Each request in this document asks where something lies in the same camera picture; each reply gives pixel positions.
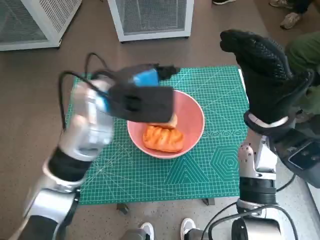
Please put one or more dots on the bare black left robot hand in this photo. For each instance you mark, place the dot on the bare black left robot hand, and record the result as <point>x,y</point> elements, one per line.
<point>145,76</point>

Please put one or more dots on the green cutting mat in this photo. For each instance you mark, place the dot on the green cutting mat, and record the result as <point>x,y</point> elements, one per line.
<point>155,180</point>

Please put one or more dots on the large white mesh cabinet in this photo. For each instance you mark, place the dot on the large white mesh cabinet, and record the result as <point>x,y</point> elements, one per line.
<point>30,25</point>

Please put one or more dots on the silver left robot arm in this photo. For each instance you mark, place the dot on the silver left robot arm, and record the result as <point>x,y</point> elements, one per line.
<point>90,130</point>

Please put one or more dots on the round toy bread bun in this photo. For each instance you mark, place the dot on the round toy bread bun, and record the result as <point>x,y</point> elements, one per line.
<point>173,122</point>

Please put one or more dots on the black table bracket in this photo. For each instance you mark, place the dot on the black table bracket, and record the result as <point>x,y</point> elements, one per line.
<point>209,201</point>
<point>123,208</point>

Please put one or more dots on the person's light shoe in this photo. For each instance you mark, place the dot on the person's light shoe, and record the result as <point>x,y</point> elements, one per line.
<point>290,21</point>
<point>281,3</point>

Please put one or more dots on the person's black shoe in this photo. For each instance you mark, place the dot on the person's black shoe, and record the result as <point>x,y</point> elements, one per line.
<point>225,2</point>

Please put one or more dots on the pink bowl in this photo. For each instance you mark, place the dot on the pink bowl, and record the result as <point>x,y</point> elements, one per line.
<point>192,120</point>

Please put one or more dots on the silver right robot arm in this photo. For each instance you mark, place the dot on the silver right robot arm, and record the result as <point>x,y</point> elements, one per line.
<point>252,160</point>

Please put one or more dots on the white side table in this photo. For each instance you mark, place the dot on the white side table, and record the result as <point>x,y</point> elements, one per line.
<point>314,197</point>

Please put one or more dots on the white shoe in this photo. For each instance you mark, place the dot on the white shoe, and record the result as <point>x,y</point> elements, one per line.
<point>187,227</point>
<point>148,230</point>

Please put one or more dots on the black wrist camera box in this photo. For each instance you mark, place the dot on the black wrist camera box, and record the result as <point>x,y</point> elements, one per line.
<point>150,102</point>
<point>302,160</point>

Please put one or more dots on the rectangular striped toy bread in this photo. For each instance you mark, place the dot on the rectangular striped toy bread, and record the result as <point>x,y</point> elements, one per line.
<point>162,140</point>

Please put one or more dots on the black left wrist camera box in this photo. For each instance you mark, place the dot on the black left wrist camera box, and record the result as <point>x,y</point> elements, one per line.
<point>150,102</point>

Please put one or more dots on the small white mesh cabinet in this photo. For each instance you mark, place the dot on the small white mesh cabinet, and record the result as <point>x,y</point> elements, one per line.
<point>152,17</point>

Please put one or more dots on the grey leg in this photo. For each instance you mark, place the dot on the grey leg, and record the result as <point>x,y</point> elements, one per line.
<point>196,235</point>

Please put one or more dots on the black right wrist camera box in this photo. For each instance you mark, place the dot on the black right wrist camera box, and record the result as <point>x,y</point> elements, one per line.
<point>302,160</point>

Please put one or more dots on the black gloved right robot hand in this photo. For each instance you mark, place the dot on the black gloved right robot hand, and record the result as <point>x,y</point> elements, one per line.
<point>267,85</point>

